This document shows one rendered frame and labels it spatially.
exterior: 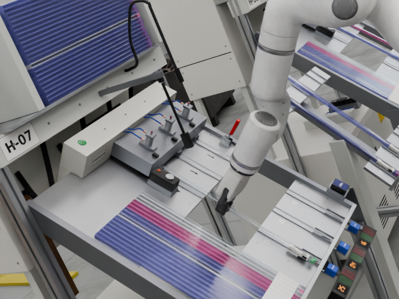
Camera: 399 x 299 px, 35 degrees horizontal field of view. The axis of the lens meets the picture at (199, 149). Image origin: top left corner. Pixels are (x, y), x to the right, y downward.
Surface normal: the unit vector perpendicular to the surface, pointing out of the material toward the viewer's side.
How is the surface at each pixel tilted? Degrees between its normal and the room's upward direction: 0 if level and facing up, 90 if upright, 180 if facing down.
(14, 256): 90
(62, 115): 90
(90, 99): 90
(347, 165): 90
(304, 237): 42
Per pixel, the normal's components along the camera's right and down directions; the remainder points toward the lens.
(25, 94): -0.46, 0.43
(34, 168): 0.80, -0.17
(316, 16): -0.86, 0.45
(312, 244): 0.26, -0.77
